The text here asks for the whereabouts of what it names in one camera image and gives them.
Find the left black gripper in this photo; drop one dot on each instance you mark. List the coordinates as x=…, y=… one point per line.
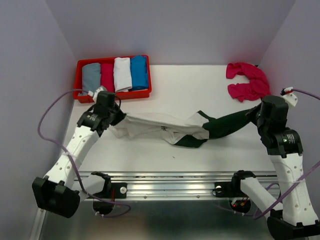
x=121, y=115

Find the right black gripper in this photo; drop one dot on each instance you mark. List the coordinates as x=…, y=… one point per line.
x=252, y=112

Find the red plastic tray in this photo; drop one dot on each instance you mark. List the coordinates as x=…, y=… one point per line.
x=121, y=95

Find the cream and green t-shirt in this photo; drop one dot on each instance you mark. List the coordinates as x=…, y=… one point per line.
x=192, y=132

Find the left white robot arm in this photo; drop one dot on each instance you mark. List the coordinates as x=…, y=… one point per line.
x=61, y=189

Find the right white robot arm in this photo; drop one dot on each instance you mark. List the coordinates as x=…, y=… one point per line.
x=297, y=218

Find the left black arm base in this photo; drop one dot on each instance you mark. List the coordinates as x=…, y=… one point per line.
x=117, y=190

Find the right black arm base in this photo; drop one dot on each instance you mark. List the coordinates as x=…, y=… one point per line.
x=232, y=188

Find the magenta crumpled t-shirt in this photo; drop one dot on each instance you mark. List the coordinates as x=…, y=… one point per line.
x=257, y=86

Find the magenta rolled t-shirt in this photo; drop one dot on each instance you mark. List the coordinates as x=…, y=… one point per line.
x=107, y=76

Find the grey rolled t-shirt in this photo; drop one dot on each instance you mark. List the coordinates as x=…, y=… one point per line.
x=91, y=78

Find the white rolled t-shirt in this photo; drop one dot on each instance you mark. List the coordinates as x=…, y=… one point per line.
x=122, y=74

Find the blue rolled t-shirt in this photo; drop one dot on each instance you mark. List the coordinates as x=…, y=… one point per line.
x=139, y=73

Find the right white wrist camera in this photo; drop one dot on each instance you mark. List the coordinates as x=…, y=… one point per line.
x=288, y=95

